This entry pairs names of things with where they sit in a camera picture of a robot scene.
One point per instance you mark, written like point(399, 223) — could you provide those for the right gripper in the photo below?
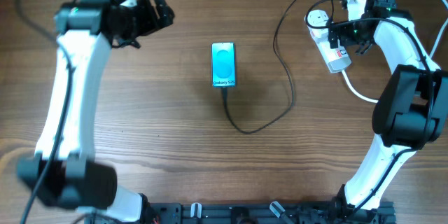
point(344, 36)

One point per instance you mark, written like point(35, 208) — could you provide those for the white USB charger plug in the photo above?
point(319, 34)

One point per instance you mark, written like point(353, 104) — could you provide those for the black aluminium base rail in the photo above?
point(273, 213)

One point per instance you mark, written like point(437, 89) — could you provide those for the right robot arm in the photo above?
point(411, 110)

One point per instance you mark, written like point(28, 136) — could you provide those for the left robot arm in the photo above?
point(63, 172)

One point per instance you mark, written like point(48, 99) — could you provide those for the Galaxy smartphone teal screen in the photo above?
point(223, 65)

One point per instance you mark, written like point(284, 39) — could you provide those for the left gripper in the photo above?
point(152, 23)

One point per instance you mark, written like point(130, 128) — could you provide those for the white power strip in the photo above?
point(336, 59)

